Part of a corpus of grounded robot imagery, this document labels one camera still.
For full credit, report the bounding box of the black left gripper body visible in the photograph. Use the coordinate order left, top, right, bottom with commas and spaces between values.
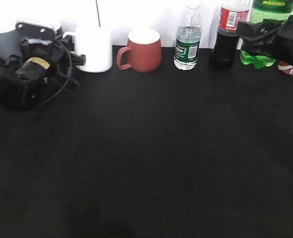
13, 37, 71, 84

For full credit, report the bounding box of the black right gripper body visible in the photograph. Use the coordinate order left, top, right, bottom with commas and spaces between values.
273, 15, 293, 65

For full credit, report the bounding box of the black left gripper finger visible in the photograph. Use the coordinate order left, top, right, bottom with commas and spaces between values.
71, 53, 85, 66
56, 34, 73, 52

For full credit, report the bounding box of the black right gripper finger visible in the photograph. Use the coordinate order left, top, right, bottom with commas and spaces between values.
242, 34, 277, 57
236, 19, 286, 37

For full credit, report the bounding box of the green sprite bottle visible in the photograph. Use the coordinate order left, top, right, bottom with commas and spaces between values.
240, 0, 293, 69

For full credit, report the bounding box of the white ceramic mug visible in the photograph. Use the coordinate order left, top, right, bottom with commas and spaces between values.
62, 25, 113, 73

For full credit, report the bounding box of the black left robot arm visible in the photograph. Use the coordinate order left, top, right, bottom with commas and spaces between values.
0, 36, 86, 111

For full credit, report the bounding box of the black ceramic mug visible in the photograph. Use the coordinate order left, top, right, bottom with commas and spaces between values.
52, 20, 64, 36

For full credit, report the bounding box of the cola bottle red label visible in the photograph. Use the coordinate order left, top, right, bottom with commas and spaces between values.
210, 0, 250, 70

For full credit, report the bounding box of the brown coffee drink bottle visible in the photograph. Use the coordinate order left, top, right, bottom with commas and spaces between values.
278, 61, 293, 76

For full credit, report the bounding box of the grey ceramic mug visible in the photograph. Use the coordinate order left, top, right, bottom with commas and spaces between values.
0, 20, 22, 60

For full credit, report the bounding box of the clear green-label water bottle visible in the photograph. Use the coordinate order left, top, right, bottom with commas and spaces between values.
174, 0, 203, 70

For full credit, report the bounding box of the red ceramic mug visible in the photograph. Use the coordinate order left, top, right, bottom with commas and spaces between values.
116, 28, 162, 73

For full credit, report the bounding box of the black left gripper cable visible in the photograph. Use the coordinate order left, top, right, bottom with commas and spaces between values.
36, 41, 80, 109

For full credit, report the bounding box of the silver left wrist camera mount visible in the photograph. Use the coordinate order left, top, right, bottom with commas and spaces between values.
15, 21, 56, 40

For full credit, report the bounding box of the thin dark wall cable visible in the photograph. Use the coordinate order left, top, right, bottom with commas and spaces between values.
94, 0, 101, 27

